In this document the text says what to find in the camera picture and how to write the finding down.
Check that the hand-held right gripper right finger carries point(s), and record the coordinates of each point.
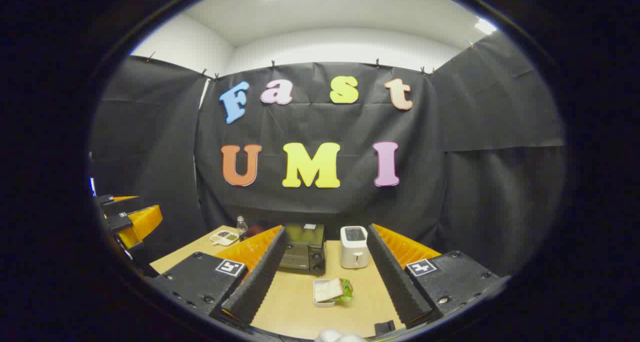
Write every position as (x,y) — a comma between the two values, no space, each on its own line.
(395,282)

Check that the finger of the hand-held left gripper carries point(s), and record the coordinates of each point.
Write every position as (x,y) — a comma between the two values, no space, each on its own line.
(122,199)
(145,222)

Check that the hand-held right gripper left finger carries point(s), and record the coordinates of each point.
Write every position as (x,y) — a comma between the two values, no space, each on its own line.
(260,277)

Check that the black electric oven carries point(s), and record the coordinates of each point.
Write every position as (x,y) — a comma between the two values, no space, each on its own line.
(302,257)

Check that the white bread lettuce sandwich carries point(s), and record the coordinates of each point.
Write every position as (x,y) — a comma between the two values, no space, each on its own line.
(327,289)

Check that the white toaster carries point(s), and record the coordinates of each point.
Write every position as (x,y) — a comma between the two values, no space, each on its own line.
(354,254)

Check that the white divided dish with beans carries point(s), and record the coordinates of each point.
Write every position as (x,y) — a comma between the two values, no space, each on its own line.
(224,238)

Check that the clear plastic water bottle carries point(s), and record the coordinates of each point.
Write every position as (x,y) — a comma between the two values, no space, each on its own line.
(241,227)

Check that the white rectangular tray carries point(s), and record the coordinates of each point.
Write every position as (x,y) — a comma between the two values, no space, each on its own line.
(320,304)

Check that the black backdrop cloth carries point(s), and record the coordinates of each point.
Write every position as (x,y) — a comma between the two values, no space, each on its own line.
(310,121)

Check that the ceiling light panel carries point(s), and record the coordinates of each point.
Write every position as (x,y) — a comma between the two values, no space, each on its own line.
(485,26)

